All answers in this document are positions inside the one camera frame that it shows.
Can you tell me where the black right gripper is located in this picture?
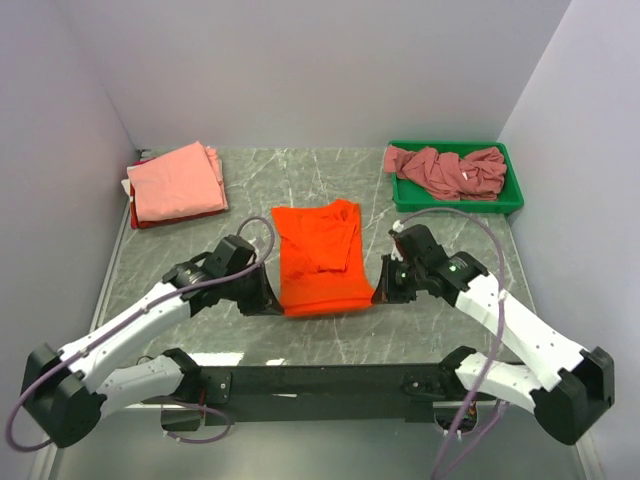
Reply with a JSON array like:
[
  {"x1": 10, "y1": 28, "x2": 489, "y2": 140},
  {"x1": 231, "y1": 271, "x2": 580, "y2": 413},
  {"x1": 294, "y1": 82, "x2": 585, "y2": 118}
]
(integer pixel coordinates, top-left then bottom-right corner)
[{"x1": 372, "y1": 253, "x2": 425, "y2": 304}]

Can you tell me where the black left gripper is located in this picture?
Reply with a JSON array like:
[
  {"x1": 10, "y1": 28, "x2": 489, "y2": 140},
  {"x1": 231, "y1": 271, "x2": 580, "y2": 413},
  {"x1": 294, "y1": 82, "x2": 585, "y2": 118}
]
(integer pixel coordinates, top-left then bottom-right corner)
[{"x1": 223, "y1": 261, "x2": 283, "y2": 316}]

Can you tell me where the orange t-shirt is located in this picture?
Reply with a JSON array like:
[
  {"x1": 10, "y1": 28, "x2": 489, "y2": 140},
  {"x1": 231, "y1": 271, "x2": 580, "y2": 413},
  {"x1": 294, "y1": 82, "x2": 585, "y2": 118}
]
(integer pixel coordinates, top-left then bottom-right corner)
[{"x1": 272, "y1": 199, "x2": 374, "y2": 317}]

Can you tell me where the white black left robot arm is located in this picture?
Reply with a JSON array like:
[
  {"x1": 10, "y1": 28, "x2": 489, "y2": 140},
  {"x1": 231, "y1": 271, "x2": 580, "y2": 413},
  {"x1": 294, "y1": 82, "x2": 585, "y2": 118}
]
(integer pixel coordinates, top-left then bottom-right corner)
[{"x1": 21, "y1": 235, "x2": 283, "y2": 448}]

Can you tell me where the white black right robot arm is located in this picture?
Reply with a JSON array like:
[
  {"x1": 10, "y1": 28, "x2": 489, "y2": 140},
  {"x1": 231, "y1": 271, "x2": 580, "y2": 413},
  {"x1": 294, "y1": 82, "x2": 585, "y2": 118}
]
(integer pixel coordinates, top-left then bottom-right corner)
[{"x1": 372, "y1": 221, "x2": 615, "y2": 445}]

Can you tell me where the black base crossbar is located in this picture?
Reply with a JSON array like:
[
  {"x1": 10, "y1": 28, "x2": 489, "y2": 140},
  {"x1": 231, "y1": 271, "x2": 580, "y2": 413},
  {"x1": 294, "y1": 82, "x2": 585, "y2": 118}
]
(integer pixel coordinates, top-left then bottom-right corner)
[{"x1": 175, "y1": 364, "x2": 467, "y2": 423}]

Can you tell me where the green plastic tray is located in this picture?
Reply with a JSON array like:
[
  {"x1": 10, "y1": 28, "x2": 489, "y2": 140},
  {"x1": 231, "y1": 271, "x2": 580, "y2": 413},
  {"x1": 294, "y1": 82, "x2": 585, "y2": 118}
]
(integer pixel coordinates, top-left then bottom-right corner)
[{"x1": 386, "y1": 140, "x2": 524, "y2": 215}]

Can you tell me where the folded pink t-shirt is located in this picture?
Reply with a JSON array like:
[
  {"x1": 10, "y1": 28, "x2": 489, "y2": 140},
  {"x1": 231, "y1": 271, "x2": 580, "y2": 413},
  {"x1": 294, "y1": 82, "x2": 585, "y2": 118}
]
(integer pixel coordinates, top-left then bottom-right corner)
[{"x1": 135, "y1": 142, "x2": 222, "y2": 221}]

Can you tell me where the dusty rose t-shirt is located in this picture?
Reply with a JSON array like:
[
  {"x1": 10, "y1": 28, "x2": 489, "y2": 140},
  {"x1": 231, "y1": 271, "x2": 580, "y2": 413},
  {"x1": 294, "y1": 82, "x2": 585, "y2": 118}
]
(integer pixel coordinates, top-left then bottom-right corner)
[{"x1": 383, "y1": 146, "x2": 508, "y2": 201}]

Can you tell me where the folded white t-shirt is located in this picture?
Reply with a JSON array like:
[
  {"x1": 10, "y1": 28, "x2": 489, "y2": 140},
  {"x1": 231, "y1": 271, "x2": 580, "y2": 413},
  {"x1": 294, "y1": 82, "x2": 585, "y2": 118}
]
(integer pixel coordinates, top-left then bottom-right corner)
[{"x1": 121, "y1": 163, "x2": 143, "y2": 203}]

